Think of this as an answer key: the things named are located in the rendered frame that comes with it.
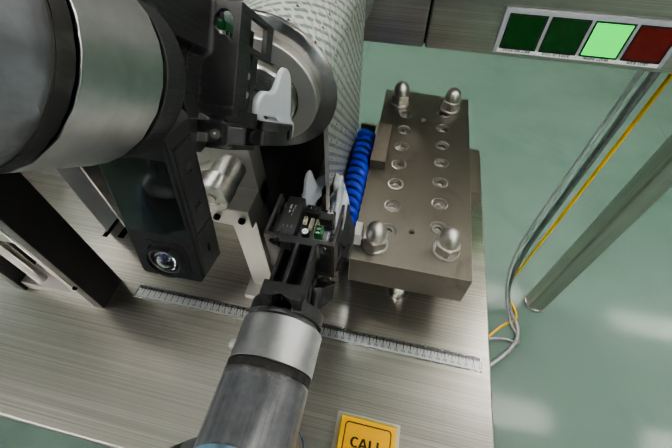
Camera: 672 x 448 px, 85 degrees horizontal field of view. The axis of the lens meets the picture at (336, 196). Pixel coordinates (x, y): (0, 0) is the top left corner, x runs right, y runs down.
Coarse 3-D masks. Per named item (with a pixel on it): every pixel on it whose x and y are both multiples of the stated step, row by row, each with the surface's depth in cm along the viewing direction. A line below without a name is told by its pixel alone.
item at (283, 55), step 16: (256, 32) 32; (256, 48) 32; (272, 48) 32; (288, 48) 32; (288, 64) 32; (304, 64) 33; (304, 80) 33; (304, 96) 35; (304, 112) 36; (304, 128) 38
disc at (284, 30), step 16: (224, 16) 31; (272, 16) 31; (288, 32) 31; (304, 48) 32; (320, 64) 33; (320, 80) 34; (320, 96) 35; (336, 96) 35; (320, 112) 37; (320, 128) 38
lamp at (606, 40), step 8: (600, 24) 54; (608, 24) 54; (616, 24) 54; (592, 32) 55; (600, 32) 55; (608, 32) 55; (616, 32) 54; (624, 32) 54; (592, 40) 56; (600, 40) 56; (608, 40) 55; (616, 40) 55; (624, 40) 55; (584, 48) 57; (592, 48) 57; (600, 48) 56; (608, 48) 56; (616, 48) 56; (600, 56) 57; (608, 56) 57
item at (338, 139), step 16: (352, 64) 49; (352, 80) 51; (352, 96) 54; (336, 112) 43; (352, 112) 57; (336, 128) 45; (352, 128) 60; (336, 144) 47; (352, 144) 64; (336, 160) 49
